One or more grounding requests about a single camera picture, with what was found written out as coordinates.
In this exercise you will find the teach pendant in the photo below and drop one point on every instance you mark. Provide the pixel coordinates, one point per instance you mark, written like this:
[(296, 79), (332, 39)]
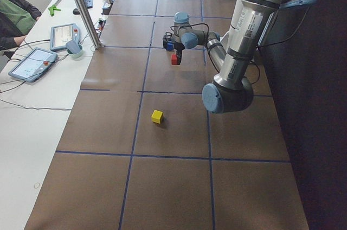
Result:
[(62, 34), (34, 65)]

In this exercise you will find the white side table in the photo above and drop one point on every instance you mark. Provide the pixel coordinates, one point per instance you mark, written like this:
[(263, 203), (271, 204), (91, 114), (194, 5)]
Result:
[(33, 116)]

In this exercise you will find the light green bowl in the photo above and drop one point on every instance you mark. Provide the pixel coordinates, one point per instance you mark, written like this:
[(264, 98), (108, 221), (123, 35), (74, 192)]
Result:
[(76, 55)]

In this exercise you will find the green clamp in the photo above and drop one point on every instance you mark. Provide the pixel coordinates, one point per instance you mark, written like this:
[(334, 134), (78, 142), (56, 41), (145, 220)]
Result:
[(52, 9)]

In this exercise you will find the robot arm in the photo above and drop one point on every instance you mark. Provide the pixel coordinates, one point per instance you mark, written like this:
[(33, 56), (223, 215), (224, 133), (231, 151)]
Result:
[(230, 90)]

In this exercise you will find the yellow block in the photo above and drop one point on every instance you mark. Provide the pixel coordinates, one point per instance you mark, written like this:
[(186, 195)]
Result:
[(157, 116)]

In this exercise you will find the seated person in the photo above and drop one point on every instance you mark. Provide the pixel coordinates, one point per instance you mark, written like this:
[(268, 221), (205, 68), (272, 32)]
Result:
[(17, 19)]

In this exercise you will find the aluminium frame post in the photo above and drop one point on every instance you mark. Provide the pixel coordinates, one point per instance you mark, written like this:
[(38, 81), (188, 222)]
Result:
[(88, 23)]

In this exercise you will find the blue cup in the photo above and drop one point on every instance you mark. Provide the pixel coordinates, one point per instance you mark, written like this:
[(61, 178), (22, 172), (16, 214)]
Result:
[(73, 47)]

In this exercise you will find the blue block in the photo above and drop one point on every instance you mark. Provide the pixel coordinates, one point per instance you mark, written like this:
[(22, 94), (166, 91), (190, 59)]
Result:
[(169, 47)]

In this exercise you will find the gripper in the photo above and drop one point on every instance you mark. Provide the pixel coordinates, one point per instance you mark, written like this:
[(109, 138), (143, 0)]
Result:
[(179, 50)]

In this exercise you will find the red block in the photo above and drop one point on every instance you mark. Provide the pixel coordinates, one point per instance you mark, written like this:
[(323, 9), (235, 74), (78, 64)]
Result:
[(175, 59)]

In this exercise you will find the black computer mouse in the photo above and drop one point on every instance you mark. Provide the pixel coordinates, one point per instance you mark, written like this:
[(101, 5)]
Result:
[(76, 11)]

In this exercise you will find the far teach pendant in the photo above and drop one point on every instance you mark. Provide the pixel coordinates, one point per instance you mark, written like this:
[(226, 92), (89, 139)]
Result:
[(62, 34)]

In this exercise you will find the near teach pendant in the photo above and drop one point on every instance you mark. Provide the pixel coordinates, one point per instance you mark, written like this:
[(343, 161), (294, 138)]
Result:
[(34, 65)]

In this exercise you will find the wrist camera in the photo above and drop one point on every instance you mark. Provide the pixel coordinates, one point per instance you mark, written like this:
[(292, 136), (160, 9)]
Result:
[(167, 38)]

